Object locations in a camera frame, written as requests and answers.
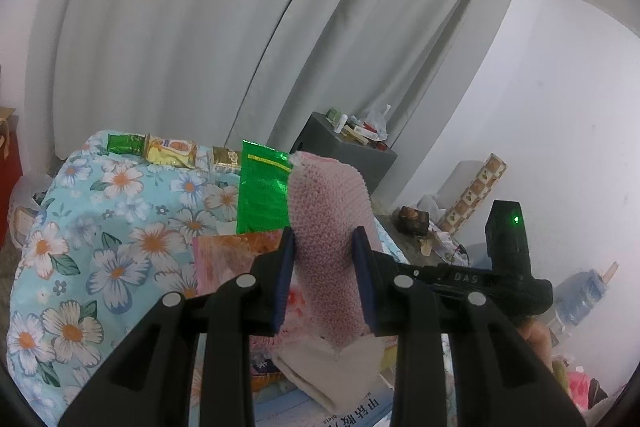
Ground pink foam net sleeve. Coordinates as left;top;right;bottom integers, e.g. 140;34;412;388
288;152;374;351

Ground blue water jug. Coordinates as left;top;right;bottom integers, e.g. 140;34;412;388
555;261;620;329

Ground gold snack packet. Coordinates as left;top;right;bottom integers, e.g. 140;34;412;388
209;146;242;174

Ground small green snack packet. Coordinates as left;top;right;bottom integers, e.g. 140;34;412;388
106;133;145;156

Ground green foil snack bag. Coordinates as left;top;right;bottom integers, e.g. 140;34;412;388
236;140;292;234

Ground grey curtain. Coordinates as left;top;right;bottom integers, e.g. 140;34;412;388
24;0;522;203

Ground white tube on cabinet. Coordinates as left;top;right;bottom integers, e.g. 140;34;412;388
334;114;348;134

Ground dark grey cabinet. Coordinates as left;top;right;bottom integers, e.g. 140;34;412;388
291;113;397;195

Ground clear plastic bag on cabinet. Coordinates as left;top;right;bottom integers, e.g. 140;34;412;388
363;104;390;141

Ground yellow biscuit packet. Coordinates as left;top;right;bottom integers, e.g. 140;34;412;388
144;135;198;169

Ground orange pink snack bag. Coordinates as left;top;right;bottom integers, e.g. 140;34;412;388
192;230;283;296

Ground floral blue tablecloth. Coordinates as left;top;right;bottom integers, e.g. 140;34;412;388
6;129;417;427

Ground person right hand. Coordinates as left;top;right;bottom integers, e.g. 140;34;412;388
518;319;553;372

